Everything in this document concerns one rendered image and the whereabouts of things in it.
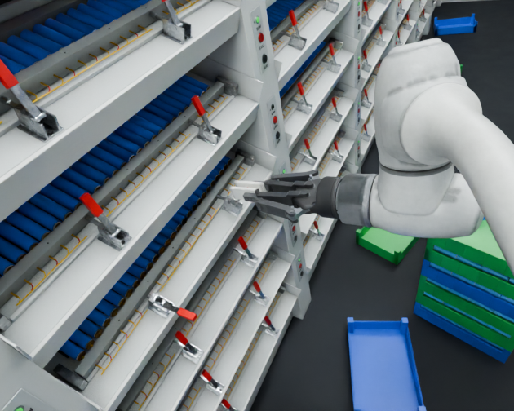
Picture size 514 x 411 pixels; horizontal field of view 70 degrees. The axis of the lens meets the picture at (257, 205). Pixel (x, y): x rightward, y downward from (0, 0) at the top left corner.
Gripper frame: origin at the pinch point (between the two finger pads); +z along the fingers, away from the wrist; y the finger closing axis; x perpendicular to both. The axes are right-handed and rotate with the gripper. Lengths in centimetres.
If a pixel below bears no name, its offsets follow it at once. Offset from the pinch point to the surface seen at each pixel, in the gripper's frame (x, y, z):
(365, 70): -25, 110, 9
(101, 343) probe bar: -1.9, -37.1, 8.7
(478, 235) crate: -47, 39, -40
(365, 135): -60, 113, 15
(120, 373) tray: -6.4, -39.1, 5.7
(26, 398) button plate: 8.1, -47.9, 1.8
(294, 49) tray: 12.7, 41.2, 3.8
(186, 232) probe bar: -1.7, -12.0, 9.2
